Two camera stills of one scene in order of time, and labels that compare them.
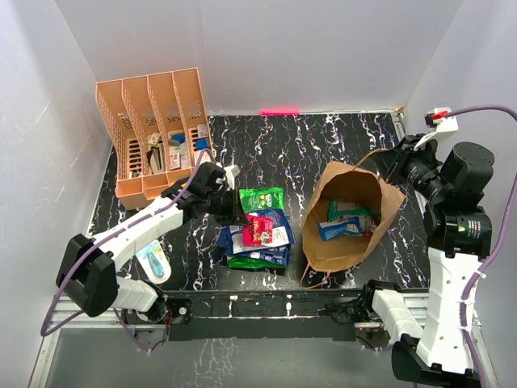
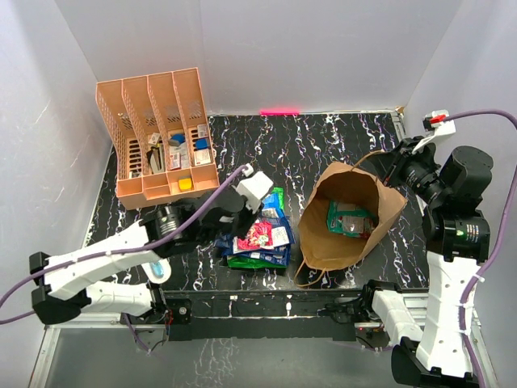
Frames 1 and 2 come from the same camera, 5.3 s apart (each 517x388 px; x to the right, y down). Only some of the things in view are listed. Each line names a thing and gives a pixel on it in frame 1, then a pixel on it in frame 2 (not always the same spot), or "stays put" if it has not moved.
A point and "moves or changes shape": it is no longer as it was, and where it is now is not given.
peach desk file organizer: x=160 y=131 stays put
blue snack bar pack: x=360 y=225 to x=271 y=206
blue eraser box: x=201 y=144 stays put
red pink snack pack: x=259 y=231 moves or changes shape
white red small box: x=205 y=157 stays put
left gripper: x=236 y=207 to x=250 y=216
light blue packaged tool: x=156 y=263 stays put
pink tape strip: x=279 y=112 stays put
